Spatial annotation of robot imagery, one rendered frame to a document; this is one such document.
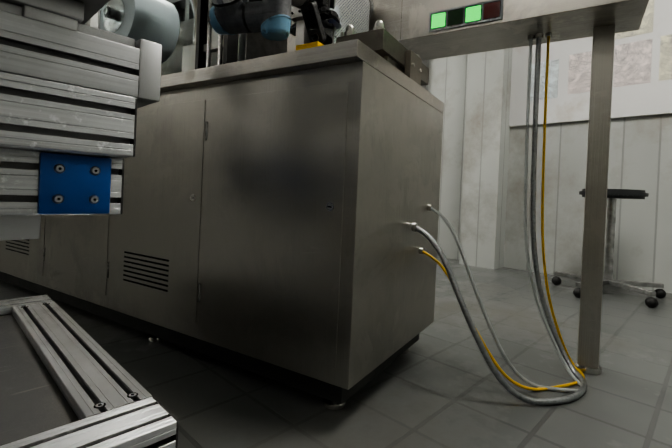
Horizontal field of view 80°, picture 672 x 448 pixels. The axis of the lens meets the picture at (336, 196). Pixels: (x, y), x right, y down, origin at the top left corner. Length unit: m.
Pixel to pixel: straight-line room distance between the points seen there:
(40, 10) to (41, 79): 0.09
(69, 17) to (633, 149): 3.28
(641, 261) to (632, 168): 0.64
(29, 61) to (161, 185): 0.81
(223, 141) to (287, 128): 0.23
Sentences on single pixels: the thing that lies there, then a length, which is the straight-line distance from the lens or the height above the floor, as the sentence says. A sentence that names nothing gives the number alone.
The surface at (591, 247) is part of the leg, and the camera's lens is 1.56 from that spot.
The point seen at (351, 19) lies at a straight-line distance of 1.49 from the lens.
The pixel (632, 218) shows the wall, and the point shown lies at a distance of 3.42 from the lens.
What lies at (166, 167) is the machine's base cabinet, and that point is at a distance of 1.39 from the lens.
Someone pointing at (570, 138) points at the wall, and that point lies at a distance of 3.53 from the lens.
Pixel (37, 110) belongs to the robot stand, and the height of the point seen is 0.64.
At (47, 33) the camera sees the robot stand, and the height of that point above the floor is 0.74.
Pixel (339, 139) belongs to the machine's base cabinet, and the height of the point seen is 0.68.
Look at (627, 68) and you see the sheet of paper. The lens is 3.54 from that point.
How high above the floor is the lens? 0.55
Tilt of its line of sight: level
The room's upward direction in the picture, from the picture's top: 3 degrees clockwise
